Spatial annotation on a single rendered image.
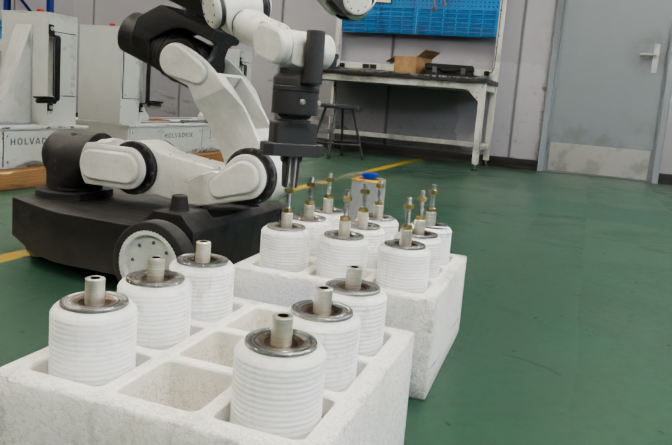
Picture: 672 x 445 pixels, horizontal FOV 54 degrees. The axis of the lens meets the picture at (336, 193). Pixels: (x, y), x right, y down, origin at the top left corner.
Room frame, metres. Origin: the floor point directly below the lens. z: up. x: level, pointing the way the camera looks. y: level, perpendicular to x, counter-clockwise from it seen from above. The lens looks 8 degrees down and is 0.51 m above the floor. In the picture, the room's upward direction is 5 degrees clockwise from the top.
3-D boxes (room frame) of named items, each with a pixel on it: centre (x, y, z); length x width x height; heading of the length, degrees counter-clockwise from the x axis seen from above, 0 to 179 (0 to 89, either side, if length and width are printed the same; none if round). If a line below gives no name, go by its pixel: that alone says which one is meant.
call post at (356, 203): (1.63, -0.08, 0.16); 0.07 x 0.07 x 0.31; 72
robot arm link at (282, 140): (1.26, 0.09, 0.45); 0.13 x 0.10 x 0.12; 113
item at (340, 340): (0.77, 0.01, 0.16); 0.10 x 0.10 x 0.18
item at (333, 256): (1.22, -0.02, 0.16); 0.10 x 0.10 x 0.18
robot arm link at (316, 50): (1.25, 0.08, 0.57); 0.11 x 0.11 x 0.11; 37
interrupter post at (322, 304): (0.77, 0.01, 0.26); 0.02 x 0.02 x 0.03
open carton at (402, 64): (6.11, -0.60, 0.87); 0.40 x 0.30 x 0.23; 56
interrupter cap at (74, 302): (0.73, 0.27, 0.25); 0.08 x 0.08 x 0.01
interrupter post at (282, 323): (0.66, 0.04, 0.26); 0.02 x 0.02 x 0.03
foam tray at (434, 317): (1.33, -0.06, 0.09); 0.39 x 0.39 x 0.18; 72
